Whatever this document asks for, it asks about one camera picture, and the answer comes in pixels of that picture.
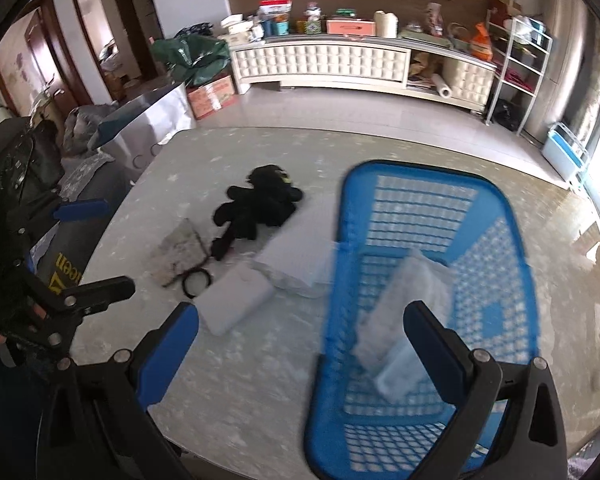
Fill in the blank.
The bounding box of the white fluffy towel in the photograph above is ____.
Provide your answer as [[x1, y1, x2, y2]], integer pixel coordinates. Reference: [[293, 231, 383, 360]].
[[352, 246, 456, 403]]

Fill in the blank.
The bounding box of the white cloth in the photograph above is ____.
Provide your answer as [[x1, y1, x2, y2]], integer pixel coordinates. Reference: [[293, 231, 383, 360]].
[[194, 261, 275, 336]]

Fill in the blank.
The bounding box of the grey speckled cloth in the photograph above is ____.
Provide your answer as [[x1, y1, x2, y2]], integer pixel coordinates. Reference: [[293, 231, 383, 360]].
[[147, 218, 210, 287]]

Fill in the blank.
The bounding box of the black hair ring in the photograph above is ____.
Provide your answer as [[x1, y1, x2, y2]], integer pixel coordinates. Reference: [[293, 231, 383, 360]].
[[180, 266, 214, 300]]

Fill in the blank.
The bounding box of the black handbag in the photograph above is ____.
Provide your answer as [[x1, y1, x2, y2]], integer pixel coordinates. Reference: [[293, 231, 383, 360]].
[[0, 117, 65, 209]]

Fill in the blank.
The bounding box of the blue plastic laundry basket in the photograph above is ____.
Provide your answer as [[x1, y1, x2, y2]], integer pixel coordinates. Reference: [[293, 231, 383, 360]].
[[303, 159, 539, 479]]

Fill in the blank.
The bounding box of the red white cardboard box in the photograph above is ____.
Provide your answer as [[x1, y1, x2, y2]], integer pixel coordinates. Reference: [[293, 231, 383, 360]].
[[187, 75, 236, 119]]

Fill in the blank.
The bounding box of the black plush toy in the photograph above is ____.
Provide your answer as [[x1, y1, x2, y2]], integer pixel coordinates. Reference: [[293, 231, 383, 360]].
[[210, 165, 304, 261]]

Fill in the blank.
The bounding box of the white flat sheet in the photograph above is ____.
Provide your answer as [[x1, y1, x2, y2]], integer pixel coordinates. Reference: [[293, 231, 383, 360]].
[[252, 194, 336, 298]]

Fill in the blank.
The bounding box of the green plastic bag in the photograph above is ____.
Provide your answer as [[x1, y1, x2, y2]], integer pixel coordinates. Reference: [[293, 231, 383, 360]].
[[150, 34, 230, 88]]

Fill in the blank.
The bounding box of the light blue storage bin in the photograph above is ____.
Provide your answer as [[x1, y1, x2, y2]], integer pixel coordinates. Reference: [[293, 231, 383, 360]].
[[542, 122, 590, 184]]

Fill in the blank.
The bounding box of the paper towel roll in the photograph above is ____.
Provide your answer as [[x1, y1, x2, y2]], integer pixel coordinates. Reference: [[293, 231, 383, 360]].
[[431, 74, 452, 99]]

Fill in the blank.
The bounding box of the white tufted TV cabinet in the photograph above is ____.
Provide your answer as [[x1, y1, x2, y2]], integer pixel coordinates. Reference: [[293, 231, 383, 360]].
[[230, 35, 495, 113]]

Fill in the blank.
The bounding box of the orange bag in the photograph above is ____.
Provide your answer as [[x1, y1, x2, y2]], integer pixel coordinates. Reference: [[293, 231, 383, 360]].
[[469, 23, 493, 62]]

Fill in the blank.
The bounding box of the white metal shelf rack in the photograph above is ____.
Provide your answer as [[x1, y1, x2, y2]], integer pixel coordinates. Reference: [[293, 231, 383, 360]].
[[486, 6, 553, 136]]

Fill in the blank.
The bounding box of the pink storage box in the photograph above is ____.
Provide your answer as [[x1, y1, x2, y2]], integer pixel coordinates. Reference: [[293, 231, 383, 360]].
[[326, 18, 376, 37]]

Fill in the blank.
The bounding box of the white plastic jug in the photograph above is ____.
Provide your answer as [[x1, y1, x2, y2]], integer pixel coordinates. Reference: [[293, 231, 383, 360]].
[[374, 10, 399, 39]]

